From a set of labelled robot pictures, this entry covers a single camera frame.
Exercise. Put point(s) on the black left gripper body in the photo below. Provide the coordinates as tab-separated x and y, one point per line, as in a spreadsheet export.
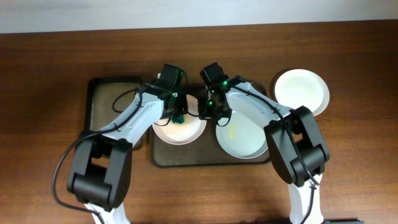
181	106

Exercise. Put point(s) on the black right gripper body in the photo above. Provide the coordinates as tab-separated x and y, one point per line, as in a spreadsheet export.
209	109

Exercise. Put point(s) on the green yellow sponge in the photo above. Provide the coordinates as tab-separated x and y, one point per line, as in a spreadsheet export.
179	120

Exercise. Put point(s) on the pinkish white plate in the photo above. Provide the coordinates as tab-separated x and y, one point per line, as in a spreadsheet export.
181	133

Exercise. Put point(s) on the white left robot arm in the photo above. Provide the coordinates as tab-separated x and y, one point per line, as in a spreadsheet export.
100	172

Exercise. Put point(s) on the large brown serving tray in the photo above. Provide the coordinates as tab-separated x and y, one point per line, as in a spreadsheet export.
204	151

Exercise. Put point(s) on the small dark sponge tray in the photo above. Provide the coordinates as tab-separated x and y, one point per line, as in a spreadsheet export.
100	96

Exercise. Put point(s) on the pale green plate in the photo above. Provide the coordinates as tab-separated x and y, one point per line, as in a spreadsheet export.
240	137

